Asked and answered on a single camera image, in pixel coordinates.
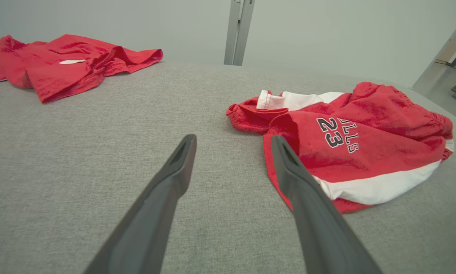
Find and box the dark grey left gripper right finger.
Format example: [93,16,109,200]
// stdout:
[271,135,382,274]

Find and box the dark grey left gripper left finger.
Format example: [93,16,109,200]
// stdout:
[84,134,197,274]

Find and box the red white jersey number 23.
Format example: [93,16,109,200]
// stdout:
[226,82,454,213]

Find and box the red t-shirt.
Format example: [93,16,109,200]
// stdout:
[0,34,163,104]

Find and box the grey metal partition post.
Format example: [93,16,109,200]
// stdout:
[224,0,256,66]

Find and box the grey metal doorway frame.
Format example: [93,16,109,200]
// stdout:
[412,10,456,96]

